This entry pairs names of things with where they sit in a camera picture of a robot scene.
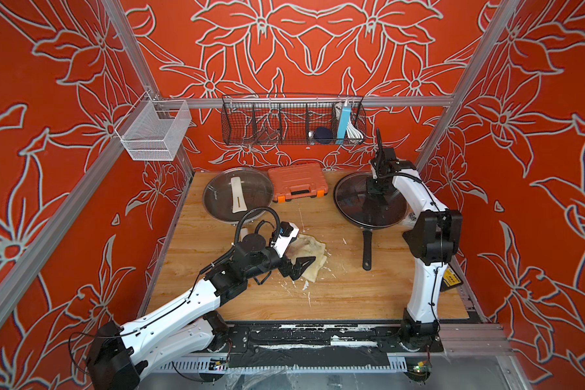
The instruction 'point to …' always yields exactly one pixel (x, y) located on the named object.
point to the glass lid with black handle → (360, 206)
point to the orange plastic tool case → (296, 182)
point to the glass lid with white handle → (231, 192)
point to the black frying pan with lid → (367, 236)
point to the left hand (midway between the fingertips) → (305, 246)
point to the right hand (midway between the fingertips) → (368, 187)
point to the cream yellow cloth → (308, 246)
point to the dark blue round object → (323, 135)
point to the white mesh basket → (152, 129)
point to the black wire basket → (286, 119)
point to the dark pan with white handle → (234, 218)
